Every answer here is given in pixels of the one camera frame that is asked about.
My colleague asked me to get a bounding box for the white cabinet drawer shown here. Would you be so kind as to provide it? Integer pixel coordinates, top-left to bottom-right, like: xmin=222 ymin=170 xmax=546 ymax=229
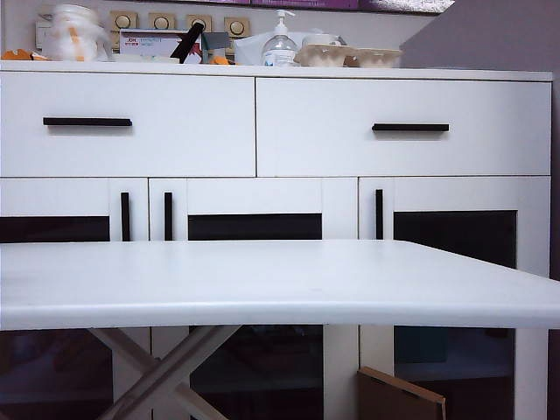
xmin=0 ymin=72 xmax=256 ymax=179
xmin=255 ymin=77 xmax=552 ymax=178

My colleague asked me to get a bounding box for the white glass-panel cabinet door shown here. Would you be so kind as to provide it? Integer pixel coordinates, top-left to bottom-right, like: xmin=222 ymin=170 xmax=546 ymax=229
xmin=358 ymin=176 xmax=551 ymax=420
xmin=148 ymin=177 xmax=359 ymax=420
xmin=0 ymin=177 xmax=149 ymax=420

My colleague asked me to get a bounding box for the white table leg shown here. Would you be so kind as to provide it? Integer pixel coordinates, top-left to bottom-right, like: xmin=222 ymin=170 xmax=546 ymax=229
xmin=94 ymin=324 xmax=242 ymax=420
xmin=86 ymin=326 xmax=228 ymax=420

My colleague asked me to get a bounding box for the beige cardboard egg carton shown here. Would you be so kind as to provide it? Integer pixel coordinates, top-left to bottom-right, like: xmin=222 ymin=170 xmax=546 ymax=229
xmin=293 ymin=43 xmax=351 ymax=68
xmin=348 ymin=47 xmax=403 ymax=69

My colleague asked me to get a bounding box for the clear pump sanitizer bottle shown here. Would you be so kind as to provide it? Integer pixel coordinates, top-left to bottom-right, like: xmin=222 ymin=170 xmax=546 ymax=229
xmin=261 ymin=9 xmax=298 ymax=68

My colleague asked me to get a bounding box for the small orange object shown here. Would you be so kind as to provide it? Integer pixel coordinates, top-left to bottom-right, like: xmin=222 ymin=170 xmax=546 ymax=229
xmin=209 ymin=52 xmax=242 ymax=67

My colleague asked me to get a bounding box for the white ceramic bowl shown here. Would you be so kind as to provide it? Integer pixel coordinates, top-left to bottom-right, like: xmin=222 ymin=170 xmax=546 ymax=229
xmin=301 ymin=34 xmax=347 ymax=47

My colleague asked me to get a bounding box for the grey card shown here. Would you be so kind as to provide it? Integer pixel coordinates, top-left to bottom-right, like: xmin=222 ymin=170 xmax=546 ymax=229
xmin=201 ymin=31 xmax=229 ymax=51

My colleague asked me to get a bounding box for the black cylindrical tube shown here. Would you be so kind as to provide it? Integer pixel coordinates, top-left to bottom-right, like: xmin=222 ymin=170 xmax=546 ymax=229
xmin=169 ymin=23 xmax=207 ymax=60

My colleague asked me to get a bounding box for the white sideboard cabinet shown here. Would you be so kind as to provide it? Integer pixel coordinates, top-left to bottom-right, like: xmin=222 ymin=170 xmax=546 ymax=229
xmin=0 ymin=59 xmax=553 ymax=420

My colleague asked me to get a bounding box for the white box with red print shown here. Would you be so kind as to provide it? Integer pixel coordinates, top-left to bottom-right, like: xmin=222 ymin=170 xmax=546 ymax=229
xmin=117 ymin=28 xmax=205 ymax=60

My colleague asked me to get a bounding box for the brown cardboard piece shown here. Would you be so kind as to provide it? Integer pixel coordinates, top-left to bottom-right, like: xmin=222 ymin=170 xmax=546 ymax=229
xmin=356 ymin=366 xmax=447 ymax=420

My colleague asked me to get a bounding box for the white plastic packaging bundle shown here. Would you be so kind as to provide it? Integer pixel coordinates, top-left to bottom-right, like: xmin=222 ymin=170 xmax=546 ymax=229
xmin=43 ymin=3 xmax=110 ymax=61

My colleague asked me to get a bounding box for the orange flat object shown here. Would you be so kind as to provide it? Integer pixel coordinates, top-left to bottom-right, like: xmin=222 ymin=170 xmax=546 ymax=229
xmin=0 ymin=49 xmax=45 ymax=60

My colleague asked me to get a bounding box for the beige round wall dimmer switch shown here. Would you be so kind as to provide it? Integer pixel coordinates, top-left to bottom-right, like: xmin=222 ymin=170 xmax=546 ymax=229
xmin=108 ymin=10 xmax=139 ymax=32
xmin=223 ymin=17 xmax=251 ymax=38
xmin=147 ymin=11 xmax=177 ymax=31
xmin=185 ymin=14 xmax=214 ymax=32

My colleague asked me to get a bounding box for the plain purple wall poster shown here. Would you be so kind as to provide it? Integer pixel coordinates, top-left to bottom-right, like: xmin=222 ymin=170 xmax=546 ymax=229
xmin=192 ymin=0 xmax=361 ymax=7

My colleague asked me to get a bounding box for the white wall box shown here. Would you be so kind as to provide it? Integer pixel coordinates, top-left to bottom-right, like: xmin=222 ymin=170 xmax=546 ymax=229
xmin=34 ymin=19 xmax=56 ymax=49

